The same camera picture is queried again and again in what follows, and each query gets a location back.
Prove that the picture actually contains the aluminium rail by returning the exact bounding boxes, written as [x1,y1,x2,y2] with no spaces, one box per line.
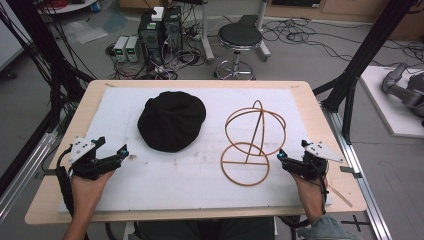
[323,107,394,240]
[0,130,58,223]

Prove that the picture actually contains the white table mat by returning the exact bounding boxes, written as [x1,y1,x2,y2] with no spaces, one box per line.
[57,86,333,215]

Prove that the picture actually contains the black floor cables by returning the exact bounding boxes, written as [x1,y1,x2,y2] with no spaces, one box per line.
[261,17,424,69]

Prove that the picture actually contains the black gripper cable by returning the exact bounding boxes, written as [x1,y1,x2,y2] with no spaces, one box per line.
[54,145,76,218]
[317,176,330,215]

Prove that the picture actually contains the black round stool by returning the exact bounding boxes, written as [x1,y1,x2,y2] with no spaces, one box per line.
[213,22,265,81]

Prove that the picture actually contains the grey power supply unit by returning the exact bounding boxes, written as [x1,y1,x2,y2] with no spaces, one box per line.
[125,35,140,63]
[113,35,130,63]

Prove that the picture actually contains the white box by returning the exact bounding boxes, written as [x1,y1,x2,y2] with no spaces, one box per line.
[150,6,165,23]

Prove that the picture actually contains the person's left hand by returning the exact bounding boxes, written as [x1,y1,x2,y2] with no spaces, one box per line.
[70,169,116,218]

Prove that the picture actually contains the white metal stand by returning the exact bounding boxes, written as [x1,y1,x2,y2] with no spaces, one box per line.
[199,0,272,65]

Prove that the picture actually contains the person's right hand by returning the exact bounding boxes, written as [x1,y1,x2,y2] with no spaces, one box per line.
[291,172,330,224]

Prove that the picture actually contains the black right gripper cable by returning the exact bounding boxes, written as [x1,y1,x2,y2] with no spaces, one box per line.
[317,176,330,215]

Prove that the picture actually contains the black fabric hat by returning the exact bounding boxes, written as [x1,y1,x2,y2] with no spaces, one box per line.
[136,90,207,154]

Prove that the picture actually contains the thin wooden stick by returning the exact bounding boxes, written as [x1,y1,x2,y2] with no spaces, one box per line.
[327,184,354,209]

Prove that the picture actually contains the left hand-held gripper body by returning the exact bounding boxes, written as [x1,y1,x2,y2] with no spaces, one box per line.
[68,135,118,181]

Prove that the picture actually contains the white platform board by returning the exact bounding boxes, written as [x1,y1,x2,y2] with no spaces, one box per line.
[359,65,424,139]

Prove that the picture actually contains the round white table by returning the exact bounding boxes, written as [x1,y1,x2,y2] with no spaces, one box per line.
[37,0,98,15]

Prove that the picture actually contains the wooden wire hat stand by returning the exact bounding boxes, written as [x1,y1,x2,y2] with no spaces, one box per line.
[220,99,288,187]

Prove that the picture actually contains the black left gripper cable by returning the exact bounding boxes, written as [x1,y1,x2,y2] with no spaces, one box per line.
[54,145,76,218]

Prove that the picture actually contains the black frame post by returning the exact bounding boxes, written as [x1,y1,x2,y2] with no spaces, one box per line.
[312,0,419,145]
[4,0,96,116]

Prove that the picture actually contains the black computer tower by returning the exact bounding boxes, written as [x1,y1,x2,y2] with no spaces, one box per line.
[137,10,165,66]
[162,5,184,53]

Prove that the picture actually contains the person's lap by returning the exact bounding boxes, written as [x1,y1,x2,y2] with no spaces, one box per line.
[128,217,277,240]

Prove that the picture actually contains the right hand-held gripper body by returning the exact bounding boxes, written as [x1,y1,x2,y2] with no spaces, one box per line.
[299,141,346,182]

